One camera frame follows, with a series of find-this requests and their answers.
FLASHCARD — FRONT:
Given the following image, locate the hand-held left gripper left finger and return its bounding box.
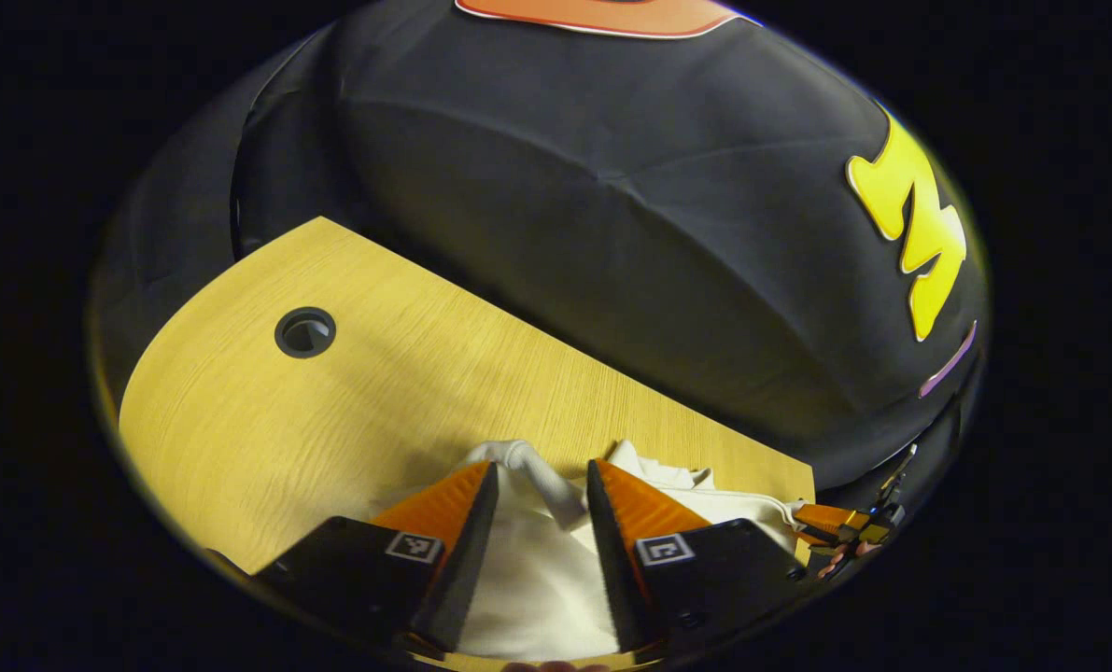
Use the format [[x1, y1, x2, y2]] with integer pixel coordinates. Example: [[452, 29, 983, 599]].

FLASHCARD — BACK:
[[255, 460, 500, 654]]

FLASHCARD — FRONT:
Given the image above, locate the black backdrop cloth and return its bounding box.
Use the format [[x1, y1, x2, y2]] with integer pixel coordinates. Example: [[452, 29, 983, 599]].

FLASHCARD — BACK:
[[93, 0, 991, 496]]

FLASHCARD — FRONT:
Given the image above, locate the black table cable grommet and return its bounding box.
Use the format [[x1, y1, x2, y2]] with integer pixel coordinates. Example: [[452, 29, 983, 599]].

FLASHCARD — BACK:
[[274, 306, 338, 360]]

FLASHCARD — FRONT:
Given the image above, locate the cream sweatshirt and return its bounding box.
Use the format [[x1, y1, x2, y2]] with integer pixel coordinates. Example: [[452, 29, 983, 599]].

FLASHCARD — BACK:
[[369, 439, 813, 659]]

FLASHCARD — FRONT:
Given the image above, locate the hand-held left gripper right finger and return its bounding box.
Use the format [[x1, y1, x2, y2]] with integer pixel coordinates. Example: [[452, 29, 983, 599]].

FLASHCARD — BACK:
[[585, 457, 809, 654]]

